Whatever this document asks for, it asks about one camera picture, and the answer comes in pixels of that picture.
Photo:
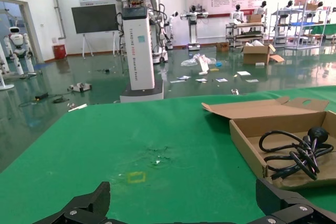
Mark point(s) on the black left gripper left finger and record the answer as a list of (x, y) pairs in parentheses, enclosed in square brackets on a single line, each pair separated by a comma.
[(86, 208)]

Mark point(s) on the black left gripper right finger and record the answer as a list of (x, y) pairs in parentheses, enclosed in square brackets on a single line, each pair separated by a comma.
[(288, 205)]

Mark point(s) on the torn-edged brown cardboard box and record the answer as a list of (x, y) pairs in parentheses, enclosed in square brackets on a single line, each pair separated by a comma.
[(249, 127)]

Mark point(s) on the large open cardboard box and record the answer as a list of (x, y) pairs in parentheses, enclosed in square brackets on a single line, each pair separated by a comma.
[(253, 55)]

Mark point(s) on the small printed cardboard box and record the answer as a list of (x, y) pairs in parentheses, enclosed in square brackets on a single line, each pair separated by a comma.
[(222, 47)]

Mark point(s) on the closed cardboard box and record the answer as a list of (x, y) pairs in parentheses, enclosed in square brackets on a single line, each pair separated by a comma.
[(254, 18)]

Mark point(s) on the green table cloth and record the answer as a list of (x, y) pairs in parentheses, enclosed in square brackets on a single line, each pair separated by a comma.
[(131, 134)]

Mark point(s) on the white device with wheels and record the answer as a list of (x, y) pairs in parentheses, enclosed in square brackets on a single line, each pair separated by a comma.
[(80, 87)]

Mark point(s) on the metal table clamp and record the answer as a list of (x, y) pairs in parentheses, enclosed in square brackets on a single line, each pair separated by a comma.
[(235, 92)]

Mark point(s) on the white paper sheet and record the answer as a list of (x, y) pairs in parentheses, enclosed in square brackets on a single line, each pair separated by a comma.
[(252, 80)]

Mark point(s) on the blue printed leaflet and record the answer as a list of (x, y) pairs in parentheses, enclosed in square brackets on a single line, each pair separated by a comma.
[(221, 79)]

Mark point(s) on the small white carton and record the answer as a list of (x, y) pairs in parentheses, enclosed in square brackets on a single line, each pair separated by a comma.
[(260, 64)]

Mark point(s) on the blue glove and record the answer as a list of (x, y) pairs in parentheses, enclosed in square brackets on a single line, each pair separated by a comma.
[(219, 64)]

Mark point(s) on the long white blue leaflet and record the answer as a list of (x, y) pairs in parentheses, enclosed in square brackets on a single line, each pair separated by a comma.
[(181, 78)]

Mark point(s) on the white carton red print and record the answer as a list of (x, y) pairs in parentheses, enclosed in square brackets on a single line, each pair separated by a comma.
[(203, 64)]

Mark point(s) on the white wheeled robot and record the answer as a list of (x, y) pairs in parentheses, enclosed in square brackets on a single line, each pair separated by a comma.
[(160, 57), (171, 20)]

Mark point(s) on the clear plastic bag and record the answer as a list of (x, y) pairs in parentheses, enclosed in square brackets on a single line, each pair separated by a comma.
[(189, 62)]

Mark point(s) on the white walking humanoid robot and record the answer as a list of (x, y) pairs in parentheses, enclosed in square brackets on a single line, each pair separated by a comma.
[(19, 43)]

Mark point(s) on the green topped table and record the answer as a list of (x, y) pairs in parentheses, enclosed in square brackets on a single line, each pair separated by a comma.
[(331, 28)]

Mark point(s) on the grey metal shelf rack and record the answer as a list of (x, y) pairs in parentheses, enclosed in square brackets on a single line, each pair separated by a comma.
[(302, 23)]

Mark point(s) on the black display on stand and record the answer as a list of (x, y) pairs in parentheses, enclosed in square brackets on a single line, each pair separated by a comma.
[(94, 18)]

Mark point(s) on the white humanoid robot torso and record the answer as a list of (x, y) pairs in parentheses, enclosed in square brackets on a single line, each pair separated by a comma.
[(260, 11), (237, 15), (288, 5)]

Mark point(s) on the white robot with outstretched arms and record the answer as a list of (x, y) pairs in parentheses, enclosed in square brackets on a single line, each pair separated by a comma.
[(193, 32)]

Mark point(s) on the metal frame work trolley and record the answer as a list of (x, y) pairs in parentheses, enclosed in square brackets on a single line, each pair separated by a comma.
[(245, 26)]

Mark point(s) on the glass doorway grey frame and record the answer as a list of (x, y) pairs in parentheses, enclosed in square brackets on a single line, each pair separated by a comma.
[(26, 19)]

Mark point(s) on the grey wall pipe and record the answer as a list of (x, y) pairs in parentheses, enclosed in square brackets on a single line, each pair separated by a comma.
[(55, 1)]

